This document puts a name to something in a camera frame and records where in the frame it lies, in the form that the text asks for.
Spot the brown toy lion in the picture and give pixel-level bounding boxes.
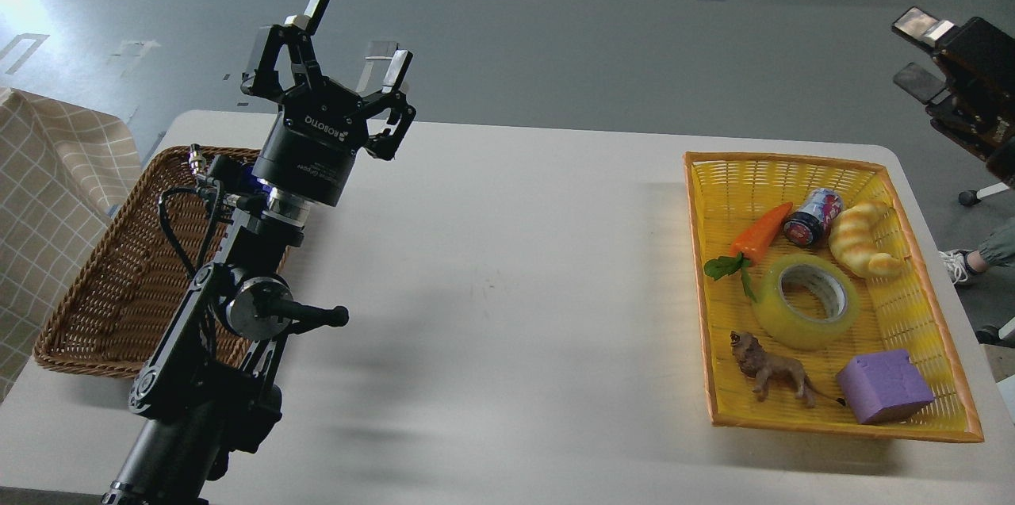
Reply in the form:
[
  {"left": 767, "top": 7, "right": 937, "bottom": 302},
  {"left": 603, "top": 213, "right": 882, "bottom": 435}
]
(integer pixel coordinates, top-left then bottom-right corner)
[{"left": 730, "top": 331, "right": 847, "bottom": 408}]

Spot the small soda can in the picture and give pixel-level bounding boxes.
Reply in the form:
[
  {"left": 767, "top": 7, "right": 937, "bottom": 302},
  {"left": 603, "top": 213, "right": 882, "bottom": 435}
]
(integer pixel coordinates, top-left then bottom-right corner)
[{"left": 783, "top": 188, "right": 844, "bottom": 247}]

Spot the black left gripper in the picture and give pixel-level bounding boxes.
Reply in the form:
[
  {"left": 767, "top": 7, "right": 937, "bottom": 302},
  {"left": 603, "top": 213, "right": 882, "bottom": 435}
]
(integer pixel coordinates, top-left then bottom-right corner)
[{"left": 240, "top": 0, "right": 417, "bottom": 209}]

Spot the black chair caster leg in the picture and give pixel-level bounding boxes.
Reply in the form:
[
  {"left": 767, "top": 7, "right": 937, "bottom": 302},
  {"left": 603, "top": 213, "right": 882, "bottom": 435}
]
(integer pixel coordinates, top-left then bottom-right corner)
[{"left": 957, "top": 182, "right": 1010, "bottom": 208}]

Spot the beige checkered cloth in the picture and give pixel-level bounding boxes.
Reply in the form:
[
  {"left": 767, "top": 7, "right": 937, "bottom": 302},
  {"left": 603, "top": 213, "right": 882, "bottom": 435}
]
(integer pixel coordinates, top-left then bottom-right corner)
[{"left": 1, "top": 87, "right": 141, "bottom": 396}]

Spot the brown wicker basket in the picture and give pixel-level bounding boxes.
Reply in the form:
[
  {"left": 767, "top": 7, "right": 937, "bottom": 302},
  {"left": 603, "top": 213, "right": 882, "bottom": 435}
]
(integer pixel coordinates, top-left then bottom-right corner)
[{"left": 33, "top": 145, "right": 298, "bottom": 379}]

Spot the yellow tape roll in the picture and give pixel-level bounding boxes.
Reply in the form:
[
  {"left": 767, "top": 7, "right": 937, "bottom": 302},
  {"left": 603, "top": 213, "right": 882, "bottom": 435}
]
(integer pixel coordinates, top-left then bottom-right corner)
[{"left": 754, "top": 254, "right": 860, "bottom": 350}]

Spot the purple foam cube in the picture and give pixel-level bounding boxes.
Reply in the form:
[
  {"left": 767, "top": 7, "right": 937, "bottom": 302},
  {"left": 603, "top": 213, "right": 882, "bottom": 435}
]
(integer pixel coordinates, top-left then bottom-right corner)
[{"left": 835, "top": 349, "right": 935, "bottom": 425}]

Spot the person leg with shoe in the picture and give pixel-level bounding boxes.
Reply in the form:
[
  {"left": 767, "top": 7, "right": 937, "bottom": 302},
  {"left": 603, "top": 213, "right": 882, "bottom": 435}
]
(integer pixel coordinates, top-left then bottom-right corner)
[{"left": 939, "top": 216, "right": 1014, "bottom": 287}]

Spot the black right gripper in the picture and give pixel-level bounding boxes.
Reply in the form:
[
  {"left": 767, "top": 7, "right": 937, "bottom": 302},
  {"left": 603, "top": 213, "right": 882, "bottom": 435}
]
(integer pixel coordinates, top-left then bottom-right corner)
[{"left": 891, "top": 6, "right": 1014, "bottom": 188}]

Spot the yellow plastic basket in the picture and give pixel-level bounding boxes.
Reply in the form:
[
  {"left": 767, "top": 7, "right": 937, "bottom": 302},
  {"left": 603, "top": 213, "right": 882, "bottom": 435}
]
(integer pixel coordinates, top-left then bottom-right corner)
[{"left": 684, "top": 152, "right": 985, "bottom": 442}]

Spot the orange toy carrot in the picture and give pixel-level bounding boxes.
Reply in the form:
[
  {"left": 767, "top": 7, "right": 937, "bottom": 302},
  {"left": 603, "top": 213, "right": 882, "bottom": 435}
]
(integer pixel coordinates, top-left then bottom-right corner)
[{"left": 703, "top": 201, "right": 793, "bottom": 302}]

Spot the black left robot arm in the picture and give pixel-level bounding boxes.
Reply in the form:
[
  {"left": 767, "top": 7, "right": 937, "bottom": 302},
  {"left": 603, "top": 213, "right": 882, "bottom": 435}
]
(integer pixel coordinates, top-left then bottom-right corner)
[{"left": 102, "top": 0, "right": 416, "bottom": 504}]

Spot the toy croissant bread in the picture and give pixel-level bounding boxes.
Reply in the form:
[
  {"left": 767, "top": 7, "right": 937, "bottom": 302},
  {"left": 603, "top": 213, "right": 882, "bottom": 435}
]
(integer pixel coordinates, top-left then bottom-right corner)
[{"left": 828, "top": 199, "right": 904, "bottom": 280}]

